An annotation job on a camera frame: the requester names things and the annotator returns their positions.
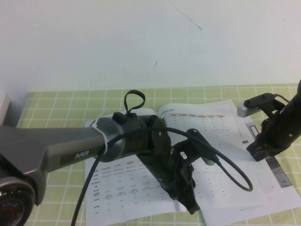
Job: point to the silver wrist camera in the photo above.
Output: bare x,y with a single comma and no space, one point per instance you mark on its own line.
245,110
208,162

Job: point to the green white checked tablecloth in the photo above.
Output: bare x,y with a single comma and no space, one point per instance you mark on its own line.
47,106

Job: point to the black left camera mount bracket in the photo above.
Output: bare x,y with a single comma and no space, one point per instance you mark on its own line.
197,141

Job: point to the white printed booklet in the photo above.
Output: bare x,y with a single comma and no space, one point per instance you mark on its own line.
223,131

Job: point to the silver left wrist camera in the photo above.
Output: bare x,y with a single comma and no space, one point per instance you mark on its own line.
208,162

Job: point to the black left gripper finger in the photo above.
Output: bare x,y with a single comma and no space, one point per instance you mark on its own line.
188,188
188,204

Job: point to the grey left Piper robot arm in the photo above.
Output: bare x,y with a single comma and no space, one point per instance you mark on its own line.
70,146

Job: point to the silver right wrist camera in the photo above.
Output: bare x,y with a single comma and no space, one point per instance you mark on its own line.
245,110

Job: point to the white zip tie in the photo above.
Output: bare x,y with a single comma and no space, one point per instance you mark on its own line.
105,141

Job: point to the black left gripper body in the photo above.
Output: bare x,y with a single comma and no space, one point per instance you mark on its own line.
171,169

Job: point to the dark right Piper robot arm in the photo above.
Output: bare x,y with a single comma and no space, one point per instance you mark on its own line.
292,113

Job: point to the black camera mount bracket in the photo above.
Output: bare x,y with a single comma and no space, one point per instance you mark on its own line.
265,99
197,141

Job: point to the black right camera mount bracket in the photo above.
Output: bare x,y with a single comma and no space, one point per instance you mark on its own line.
265,99

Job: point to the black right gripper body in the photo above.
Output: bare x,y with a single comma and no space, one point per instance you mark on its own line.
275,136

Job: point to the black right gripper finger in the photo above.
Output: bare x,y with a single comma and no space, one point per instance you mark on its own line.
261,153
257,141

